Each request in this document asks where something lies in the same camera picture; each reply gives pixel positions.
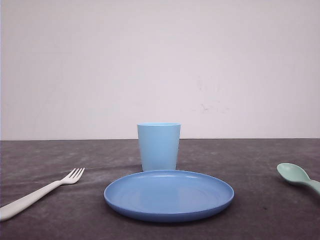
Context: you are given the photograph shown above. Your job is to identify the blue plastic plate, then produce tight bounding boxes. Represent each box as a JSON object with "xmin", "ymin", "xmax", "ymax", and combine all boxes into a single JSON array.
[{"xmin": 103, "ymin": 170, "xmax": 235, "ymax": 223}]

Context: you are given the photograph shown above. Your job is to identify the light blue plastic cup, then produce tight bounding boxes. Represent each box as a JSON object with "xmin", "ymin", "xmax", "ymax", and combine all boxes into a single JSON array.
[{"xmin": 137, "ymin": 122, "xmax": 181, "ymax": 172}]

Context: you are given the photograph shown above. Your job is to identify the mint green plastic spoon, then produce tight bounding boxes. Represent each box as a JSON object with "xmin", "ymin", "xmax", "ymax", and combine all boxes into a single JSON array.
[{"xmin": 276, "ymin": 162, "xmax": 320, "ymax": 194}]

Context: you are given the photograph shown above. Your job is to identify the white plastic fork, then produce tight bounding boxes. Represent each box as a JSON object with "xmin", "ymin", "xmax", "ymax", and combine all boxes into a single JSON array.
[{"xmin": 0, "ymin": 168, "xmax": 85, "ymax": 222}]

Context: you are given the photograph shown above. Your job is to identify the dark grey table mat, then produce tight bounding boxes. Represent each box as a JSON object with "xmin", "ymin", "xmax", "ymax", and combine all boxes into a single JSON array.
[{"xmin": 0, "ymin": 138, "xmax": 320, "ymax": 240}]

